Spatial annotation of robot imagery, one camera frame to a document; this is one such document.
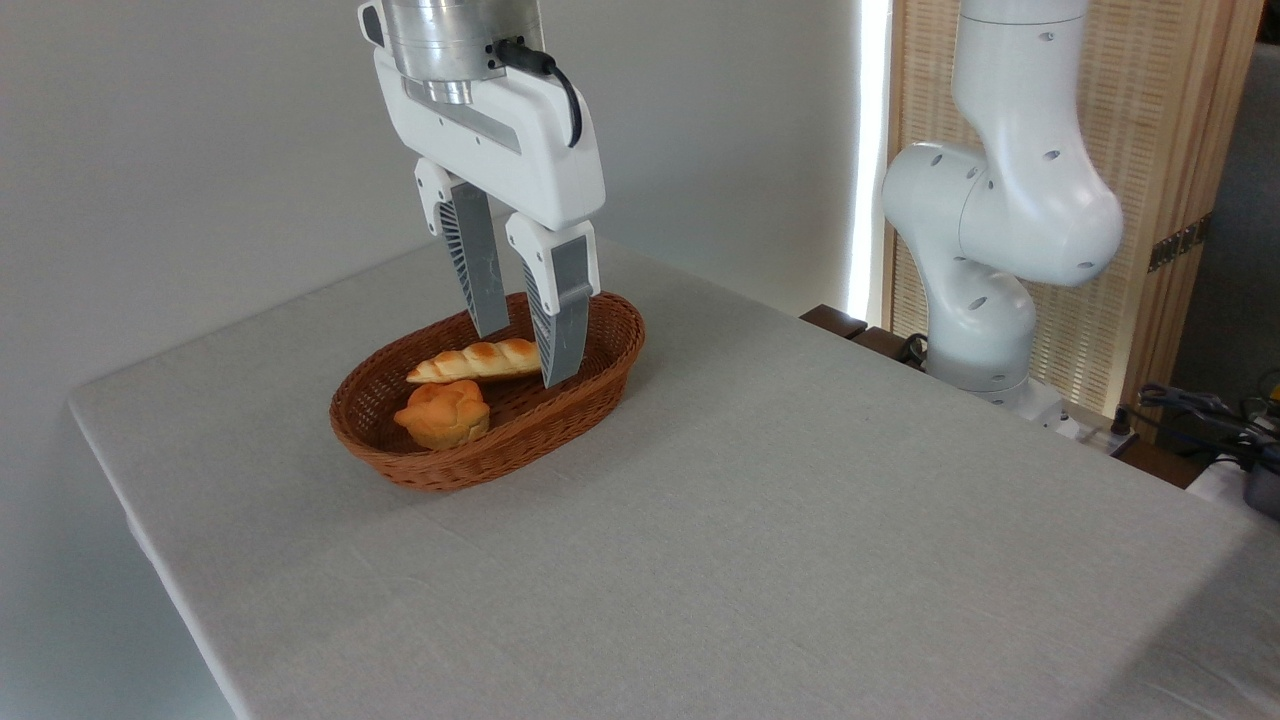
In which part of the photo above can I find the black cable bundle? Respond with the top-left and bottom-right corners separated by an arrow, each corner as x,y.
1135,383 -> 1280,471

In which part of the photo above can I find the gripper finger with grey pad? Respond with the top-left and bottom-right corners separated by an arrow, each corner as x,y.
415,158 -> 511,339
505,212 -> 601,389

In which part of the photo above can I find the dark wooden robot stand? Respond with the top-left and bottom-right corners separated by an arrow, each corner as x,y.
800,305 -> 1201,491

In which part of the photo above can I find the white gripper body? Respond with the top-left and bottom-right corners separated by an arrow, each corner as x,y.
358,0 -> 607,231

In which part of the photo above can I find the grey tablecloth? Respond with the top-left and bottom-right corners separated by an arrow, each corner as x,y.
68,210 -> 1280,720

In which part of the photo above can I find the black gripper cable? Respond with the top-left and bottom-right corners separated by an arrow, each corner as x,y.
492,38 -> 584,149

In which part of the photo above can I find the long braided bread loaf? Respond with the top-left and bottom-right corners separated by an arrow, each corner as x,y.
406,338 -> 543,385

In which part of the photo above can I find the wooden slatted folding screen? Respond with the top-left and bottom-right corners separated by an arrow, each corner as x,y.
885,0 -> 1266,441

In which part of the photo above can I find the brown wicker basket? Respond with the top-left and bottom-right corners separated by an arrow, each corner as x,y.
329,288 -> 646,492

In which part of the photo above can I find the round flower-shaped bun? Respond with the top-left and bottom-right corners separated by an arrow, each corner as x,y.
393,379 -> 491,451

